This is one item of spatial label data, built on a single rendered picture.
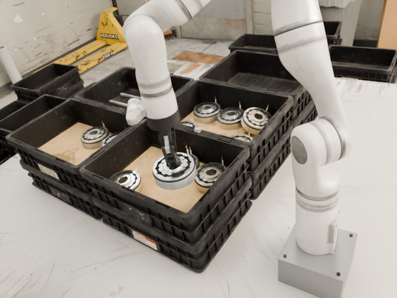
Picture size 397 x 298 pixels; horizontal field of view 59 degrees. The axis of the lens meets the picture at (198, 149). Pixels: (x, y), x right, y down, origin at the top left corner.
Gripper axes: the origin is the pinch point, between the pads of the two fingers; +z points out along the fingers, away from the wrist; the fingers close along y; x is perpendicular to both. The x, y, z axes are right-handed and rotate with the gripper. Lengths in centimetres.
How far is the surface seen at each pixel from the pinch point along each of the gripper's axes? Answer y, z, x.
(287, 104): 26.9, 6.6, -36.6
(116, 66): 327, 97, 73
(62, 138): 47, 16, 44
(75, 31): 398, 68, 124
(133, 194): -2.7, 6.5, 11.4
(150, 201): -6.5, 6.5, 7.0
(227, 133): 31.6, 16.4, -16.9
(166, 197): 4.9, 16.4, 5.0
